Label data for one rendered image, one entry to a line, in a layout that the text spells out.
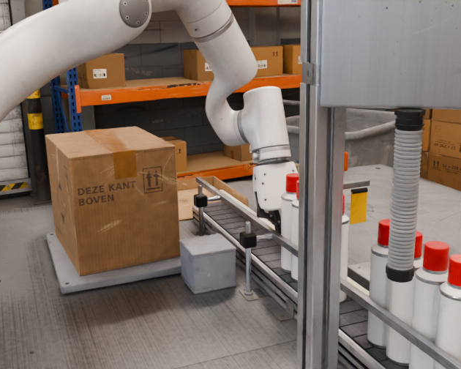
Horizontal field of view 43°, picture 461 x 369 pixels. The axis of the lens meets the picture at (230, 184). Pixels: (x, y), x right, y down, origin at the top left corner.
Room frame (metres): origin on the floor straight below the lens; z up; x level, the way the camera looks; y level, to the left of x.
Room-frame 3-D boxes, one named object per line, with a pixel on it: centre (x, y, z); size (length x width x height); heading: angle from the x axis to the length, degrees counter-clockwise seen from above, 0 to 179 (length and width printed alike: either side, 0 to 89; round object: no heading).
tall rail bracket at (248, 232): (1.14, -0.05, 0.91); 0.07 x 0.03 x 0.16; 111
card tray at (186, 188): (1.79, 0.12, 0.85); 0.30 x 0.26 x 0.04; 21
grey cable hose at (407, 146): (0.67, -0.21, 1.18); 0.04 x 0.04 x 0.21
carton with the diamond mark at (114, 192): (1.38, 0.29, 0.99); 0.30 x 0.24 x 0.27; 26
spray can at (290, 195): (1.15, -0.13, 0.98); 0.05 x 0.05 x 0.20
